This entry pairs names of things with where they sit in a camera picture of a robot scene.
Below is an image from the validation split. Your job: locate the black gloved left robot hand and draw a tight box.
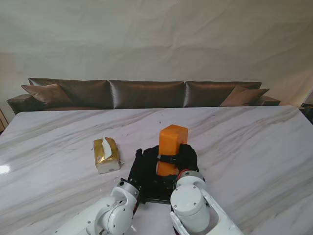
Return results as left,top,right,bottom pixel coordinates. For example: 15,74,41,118
128,145,177,187

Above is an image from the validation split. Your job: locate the gold tissue pack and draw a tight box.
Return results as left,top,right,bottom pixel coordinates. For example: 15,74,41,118
92,136,124,175

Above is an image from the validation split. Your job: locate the brown leather sofa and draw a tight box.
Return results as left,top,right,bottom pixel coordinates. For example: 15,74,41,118
6,77,281,116

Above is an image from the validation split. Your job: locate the dark side furniture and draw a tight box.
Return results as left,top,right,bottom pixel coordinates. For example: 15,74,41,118
299,102,313,124

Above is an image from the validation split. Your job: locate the brown sofa back cushion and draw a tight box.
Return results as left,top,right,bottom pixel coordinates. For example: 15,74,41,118
109,79,185,110
185,81,262,108
28,77,110,108

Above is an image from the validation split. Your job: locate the brown throw pillow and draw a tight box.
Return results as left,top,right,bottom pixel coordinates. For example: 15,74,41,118
21,83,74,106
220,87,270,107

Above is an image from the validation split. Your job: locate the orange tissue box cover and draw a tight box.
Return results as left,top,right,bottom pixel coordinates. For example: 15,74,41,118
156,124,189,177

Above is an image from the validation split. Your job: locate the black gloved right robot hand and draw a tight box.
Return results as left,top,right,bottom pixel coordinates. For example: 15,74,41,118
175,143,199,176

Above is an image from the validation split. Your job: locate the black tissue box base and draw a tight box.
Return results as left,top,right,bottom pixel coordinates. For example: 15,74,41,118
141,175,177,205

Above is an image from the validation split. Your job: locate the wooden slatted furniture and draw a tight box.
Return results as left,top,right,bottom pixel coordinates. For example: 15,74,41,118
0,107,7,134

